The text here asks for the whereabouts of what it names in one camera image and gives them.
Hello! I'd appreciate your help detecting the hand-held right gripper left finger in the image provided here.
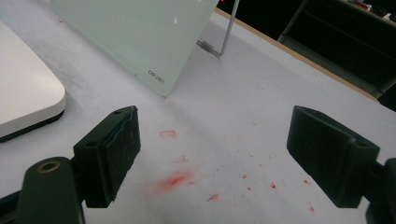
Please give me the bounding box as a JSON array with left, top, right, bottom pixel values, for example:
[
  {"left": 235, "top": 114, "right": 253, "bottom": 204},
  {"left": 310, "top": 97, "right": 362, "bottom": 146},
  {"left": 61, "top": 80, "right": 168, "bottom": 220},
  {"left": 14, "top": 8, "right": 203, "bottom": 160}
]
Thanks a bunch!
[{"left": 73, "top": 105, "right": 142, "bottom": 209}]

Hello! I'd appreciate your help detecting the pale green glass board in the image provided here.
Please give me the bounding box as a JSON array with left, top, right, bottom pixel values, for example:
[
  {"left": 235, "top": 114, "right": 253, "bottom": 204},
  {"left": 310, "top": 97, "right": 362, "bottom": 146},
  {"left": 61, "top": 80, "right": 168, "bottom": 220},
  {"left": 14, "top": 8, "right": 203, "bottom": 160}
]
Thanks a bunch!
[{"left": 49, "top": 0, "right": 220, "bottom": 97}]

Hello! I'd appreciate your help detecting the dark metal shelf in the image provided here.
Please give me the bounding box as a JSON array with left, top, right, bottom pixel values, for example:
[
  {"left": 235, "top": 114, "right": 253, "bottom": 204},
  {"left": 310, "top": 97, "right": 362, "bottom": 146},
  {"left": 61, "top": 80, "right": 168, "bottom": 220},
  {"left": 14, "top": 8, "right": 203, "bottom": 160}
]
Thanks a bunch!
[{"left": 276, "top": 0, "right": 396, "bottom": 100}]

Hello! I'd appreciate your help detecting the white board eraser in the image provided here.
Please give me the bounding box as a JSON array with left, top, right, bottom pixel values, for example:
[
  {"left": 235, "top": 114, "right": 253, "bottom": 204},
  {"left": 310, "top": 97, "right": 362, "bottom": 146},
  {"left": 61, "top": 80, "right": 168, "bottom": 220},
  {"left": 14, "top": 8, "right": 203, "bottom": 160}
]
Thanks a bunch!
[{"left": 0, "top": 20, "right": 67, "bottom": 144}]

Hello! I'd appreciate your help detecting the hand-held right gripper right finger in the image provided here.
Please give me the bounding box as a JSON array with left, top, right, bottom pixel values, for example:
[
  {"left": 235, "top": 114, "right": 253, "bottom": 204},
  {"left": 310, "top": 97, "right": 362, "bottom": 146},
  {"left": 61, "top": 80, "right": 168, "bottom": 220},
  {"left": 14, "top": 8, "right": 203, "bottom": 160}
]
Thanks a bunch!
[{"left": 286, "top": 105, "right": 381, "bottom": 209}]

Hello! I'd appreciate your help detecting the metal board support rod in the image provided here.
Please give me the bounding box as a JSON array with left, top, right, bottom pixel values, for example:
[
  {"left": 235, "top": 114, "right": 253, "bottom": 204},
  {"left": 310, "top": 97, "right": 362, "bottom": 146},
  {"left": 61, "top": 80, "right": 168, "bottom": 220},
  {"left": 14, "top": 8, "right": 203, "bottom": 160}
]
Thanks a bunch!
[{"left": 196, "top": 0, "right": 241, "bottom": 58}]

